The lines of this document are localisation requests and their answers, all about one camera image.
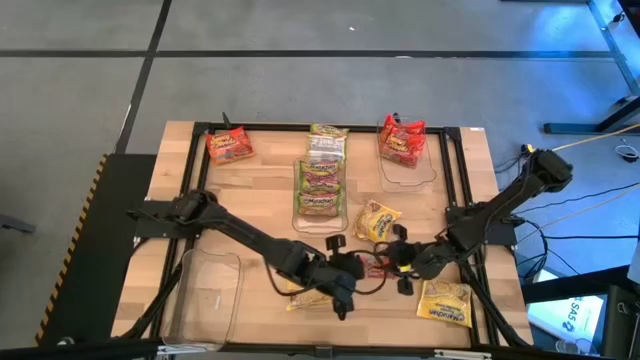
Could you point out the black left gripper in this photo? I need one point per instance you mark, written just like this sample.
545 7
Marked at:
345 275

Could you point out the clear plastic bin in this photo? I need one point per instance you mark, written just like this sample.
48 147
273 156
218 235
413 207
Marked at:
320 227
405 180
207 300

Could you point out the grey chair base leg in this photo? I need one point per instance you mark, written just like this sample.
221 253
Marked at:
15 224

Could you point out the yellow creamy chicken ramen pack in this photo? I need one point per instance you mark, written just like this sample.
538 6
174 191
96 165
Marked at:
445 302
305 300

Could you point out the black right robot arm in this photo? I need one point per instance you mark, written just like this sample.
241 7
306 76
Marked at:
515 200

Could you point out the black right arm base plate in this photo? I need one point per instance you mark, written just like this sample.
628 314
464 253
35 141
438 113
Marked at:
500 237

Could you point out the silver metal bracket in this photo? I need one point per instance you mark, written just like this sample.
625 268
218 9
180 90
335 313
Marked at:
170 349
462 354

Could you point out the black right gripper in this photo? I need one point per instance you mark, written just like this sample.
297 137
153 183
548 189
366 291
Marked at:
420 260

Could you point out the black aluminium table frame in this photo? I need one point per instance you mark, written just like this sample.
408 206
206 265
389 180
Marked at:
240 128

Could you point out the black hazard-striped floor platform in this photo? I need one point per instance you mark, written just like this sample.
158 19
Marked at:
90 280

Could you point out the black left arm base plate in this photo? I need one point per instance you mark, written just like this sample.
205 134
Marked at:
150 227

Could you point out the black equipment box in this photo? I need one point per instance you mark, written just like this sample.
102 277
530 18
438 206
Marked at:
622 325

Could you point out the yellow power plug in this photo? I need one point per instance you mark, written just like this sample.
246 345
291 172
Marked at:
529 149

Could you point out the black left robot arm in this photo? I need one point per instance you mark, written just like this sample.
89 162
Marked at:
250 239

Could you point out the black desk leg frame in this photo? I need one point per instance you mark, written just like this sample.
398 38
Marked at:
570 129

